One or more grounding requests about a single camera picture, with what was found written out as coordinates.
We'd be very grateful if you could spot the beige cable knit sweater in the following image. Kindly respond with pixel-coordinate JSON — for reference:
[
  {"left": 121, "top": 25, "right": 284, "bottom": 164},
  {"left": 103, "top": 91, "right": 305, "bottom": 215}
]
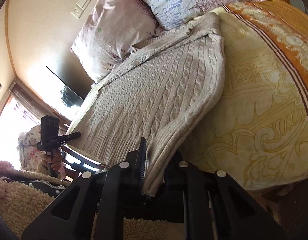
[{"left": 68, "top": 12, "right": 226, "bottom": 196}]

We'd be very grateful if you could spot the pink floral pillow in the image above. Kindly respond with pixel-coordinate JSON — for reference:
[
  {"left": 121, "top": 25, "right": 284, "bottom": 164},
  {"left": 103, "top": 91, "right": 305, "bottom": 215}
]
[{"left": 71, "top": 0, "right": 158, "bottom": 83}]

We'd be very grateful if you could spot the white wall socket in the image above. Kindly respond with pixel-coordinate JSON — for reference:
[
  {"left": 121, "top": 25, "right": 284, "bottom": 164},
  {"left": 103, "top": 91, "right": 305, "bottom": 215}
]
[{"left": 71, "top": 6, "right": 84, "bottom": 19}]

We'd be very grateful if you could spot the yellow patterned bed sheet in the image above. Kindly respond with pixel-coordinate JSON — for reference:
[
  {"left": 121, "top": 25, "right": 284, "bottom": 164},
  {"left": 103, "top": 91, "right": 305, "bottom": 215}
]
[{"left": 179, "top": 7, "right": 308, "bottom": 190}]

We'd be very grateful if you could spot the person's left hand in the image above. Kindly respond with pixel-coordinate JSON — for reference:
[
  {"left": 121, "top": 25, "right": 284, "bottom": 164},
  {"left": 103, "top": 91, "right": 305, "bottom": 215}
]
[{"left": 41, "top": 148, "right": 62, "bottom": 171}]

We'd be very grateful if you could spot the floral cushion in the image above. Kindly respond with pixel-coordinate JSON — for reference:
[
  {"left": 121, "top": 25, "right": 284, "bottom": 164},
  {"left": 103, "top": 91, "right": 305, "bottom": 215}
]
[{"left": 17, "top": 125, "right": 47, "bottom": 174}]

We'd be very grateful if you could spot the white wall switch plate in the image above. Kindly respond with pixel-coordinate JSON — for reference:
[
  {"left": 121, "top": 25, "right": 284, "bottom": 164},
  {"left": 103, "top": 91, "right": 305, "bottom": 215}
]
[{"left": 76, "top": 0, "right": 91, "bottom": 10}]

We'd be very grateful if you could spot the black flat monitor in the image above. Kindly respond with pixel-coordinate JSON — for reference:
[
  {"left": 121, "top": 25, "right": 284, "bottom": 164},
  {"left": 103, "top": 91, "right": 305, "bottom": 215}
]
[{"left": 46, "top": 66, "right": 83, "bottom": 108}]

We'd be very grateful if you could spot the cream fluffy rug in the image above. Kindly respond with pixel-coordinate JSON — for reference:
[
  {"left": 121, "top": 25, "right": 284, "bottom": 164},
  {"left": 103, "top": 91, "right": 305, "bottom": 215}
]
[{"left": 0, "top": 168, "right": 167, "bottom": 239}]

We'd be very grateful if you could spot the orange patterned blanket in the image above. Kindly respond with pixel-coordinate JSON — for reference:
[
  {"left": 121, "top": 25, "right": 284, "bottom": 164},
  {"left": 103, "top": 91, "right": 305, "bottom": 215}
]
[{"left": 222, "top": 0, "right": 308, "bottom": 118}]

